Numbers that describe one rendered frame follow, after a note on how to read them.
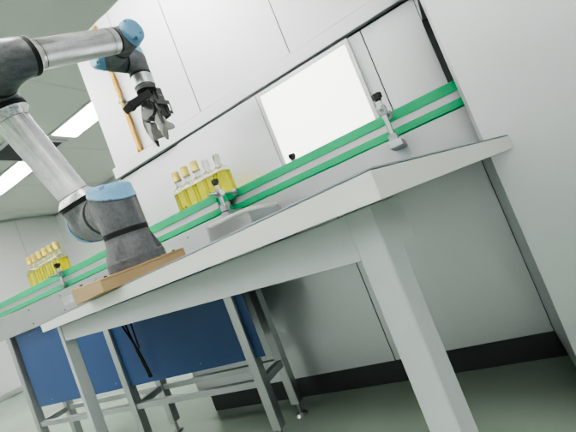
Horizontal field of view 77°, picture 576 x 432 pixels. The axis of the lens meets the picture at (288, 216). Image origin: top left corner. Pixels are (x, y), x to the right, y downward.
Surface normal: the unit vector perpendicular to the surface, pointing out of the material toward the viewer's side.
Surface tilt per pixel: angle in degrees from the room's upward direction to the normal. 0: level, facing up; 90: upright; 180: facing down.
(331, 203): 90
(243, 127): 90
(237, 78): 90
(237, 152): 90
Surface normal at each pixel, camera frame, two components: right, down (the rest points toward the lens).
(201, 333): -0.42, 0.11
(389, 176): 0.67, -0.30
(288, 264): -0.65, 0.22
